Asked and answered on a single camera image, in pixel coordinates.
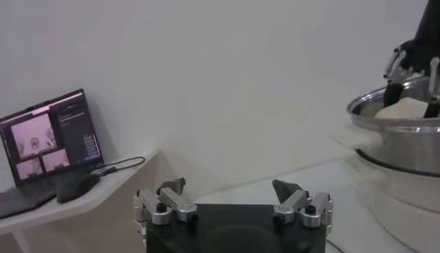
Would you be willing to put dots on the black computer mouse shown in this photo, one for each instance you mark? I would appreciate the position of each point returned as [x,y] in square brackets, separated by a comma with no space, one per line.
[75,187]

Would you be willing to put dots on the stainless steel steamer basket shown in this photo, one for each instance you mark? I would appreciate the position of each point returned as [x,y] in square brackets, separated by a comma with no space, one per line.
[405,148]

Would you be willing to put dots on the white steamed baozi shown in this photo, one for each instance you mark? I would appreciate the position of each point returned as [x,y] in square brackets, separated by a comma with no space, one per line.
[405,110]

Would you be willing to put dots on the white side table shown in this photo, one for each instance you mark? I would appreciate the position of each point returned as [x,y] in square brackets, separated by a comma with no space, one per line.
[113,184]

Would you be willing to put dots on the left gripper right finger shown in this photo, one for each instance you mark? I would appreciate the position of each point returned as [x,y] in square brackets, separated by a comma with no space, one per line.
[295,206]

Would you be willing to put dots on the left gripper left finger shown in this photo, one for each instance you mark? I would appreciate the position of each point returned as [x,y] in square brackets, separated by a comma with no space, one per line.
[175,206]

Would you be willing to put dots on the cream electric cooker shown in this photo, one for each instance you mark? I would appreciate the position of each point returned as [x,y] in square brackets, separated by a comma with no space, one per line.
[405,213]

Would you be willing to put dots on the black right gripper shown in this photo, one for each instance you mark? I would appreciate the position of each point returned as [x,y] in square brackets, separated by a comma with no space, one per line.
[426,41]

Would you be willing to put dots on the black laptop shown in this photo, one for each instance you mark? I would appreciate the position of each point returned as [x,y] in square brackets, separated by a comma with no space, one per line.
[72,130]

